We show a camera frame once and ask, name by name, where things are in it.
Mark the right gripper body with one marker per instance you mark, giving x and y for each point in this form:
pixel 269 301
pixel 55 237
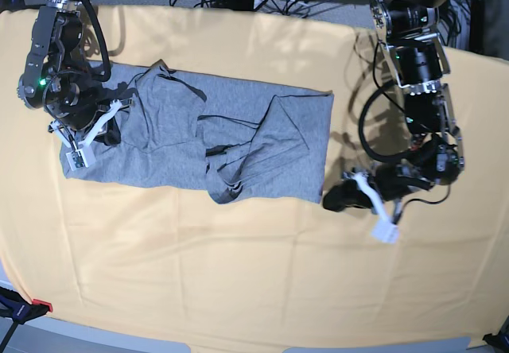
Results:
pixel 77 139

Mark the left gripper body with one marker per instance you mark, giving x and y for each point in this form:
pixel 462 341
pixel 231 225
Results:
pixel 389 186

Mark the grey t-shirt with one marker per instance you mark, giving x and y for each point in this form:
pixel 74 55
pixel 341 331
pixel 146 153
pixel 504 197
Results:
pixel 235 139

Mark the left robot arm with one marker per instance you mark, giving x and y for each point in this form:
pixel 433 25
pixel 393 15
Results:
pixel 409 40

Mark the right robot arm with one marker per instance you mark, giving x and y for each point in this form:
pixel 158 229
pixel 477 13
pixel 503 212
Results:
pixel 66 72

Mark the yellow table cloth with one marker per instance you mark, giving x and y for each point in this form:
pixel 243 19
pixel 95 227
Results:
pixel 257 275

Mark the blue red table clamp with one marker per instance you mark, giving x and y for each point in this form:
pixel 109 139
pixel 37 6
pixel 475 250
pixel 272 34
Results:
pixel 16 308

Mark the black clamp right corner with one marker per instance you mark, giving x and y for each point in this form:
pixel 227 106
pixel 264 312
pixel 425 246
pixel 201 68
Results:
pixel 499 341

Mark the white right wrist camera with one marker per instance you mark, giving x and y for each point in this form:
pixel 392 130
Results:
pixel 80 158

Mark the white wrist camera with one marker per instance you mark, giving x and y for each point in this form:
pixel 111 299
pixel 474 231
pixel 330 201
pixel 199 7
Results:
pixel 80 158
pixel 385 232

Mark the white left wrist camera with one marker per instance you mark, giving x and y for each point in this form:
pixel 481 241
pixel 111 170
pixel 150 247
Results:
pixel 385 232

